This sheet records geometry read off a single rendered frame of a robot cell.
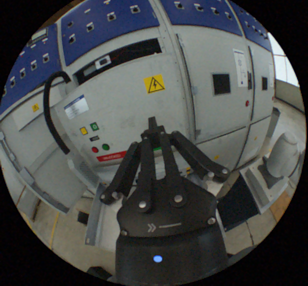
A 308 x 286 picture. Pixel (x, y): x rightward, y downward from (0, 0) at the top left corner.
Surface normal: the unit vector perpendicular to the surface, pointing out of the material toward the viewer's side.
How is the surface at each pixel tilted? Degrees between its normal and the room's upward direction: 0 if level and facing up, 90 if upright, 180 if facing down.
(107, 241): 0
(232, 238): 0
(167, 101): 90
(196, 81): 90
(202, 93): 90
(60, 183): 90
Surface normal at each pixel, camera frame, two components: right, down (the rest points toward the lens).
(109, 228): -0.26, -0.83
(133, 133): 0.05, 0.50
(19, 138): 0.90, -0.03
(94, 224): 0.96, -0.25
